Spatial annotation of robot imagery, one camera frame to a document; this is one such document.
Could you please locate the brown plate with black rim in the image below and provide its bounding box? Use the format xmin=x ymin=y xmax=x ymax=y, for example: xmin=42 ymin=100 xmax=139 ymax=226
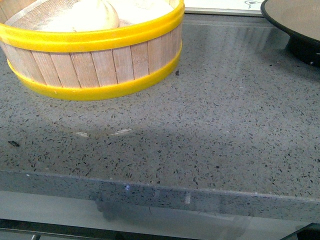
xmin=260 ymin=0 xmax=320 ymax=67

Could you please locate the cream rectangular serving tray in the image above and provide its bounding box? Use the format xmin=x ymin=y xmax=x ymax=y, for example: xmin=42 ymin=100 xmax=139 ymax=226
xmin=184 ymin=0 xmax=263 ymax=16

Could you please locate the white steamed bun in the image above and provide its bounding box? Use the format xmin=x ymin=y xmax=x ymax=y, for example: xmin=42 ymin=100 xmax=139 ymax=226
xmin=108 ymin=0 xmax=174 ymax=27
xmin=39 ymin=0 xmax=120 ymax=33

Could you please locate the yellow rimmed bamboo steamer basket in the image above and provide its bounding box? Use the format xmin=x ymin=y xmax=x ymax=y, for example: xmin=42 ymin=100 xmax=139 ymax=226
xmin=0 ymin=0 xmax=185 ymax=101

